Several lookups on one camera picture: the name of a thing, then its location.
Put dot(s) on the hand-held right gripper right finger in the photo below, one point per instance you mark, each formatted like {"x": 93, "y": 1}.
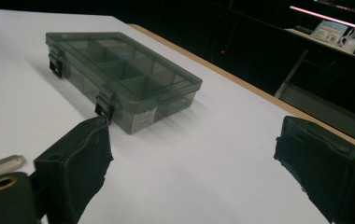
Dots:
{"x": 331, "y": 174}

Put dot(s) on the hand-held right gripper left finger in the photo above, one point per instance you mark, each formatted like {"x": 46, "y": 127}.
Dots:
{"x": 73, "y": 174}

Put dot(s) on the grey transparent compartment box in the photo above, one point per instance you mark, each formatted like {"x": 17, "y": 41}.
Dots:
{"x": 135, "y": 93}

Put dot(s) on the white metal stand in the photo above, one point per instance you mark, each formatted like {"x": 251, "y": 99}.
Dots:
{"x": 292, "y": 73}

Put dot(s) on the white table cover sheet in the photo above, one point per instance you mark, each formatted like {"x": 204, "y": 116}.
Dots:
{"x": 197, "y": 161}

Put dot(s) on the dark shelf with items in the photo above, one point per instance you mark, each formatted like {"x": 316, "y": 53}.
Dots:
{"x": 322, "y": 45}

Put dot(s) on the white printed card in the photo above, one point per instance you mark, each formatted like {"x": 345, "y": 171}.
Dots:
{"x": 329, "y": 31}

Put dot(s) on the pink light strip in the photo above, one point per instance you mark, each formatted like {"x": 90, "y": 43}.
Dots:
{"x": 331, "y": 18}

